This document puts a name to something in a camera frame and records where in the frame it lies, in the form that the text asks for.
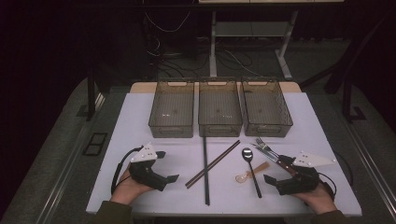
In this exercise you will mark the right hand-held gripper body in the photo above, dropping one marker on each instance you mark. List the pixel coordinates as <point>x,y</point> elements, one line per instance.
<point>300,183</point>

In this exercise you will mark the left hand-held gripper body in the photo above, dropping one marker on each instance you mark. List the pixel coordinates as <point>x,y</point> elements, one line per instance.
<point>146,174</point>

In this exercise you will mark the wooden spoon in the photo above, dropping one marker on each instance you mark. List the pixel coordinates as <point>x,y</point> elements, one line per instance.
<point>241,178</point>

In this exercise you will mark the translucent brown plastic bin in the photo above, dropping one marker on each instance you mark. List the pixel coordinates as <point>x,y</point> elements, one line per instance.
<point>266,109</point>
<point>220,109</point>
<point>172,109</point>

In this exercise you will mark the person's left hand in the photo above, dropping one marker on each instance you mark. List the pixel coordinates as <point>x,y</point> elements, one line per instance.
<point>127,191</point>

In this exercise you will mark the person's right hand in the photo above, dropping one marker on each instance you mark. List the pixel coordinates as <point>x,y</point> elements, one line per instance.
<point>320,200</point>

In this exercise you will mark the white table cover board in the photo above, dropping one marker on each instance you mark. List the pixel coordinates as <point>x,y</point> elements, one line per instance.
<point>155,199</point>

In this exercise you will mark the black floor outlet cover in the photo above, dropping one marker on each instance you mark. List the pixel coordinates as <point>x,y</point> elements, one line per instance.
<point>95,143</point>

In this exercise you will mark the black metal stand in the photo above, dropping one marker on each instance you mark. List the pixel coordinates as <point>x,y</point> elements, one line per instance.
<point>347,99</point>
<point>91,93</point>

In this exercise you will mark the white metal desk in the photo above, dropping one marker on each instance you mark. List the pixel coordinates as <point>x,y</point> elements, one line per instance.
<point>213,46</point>

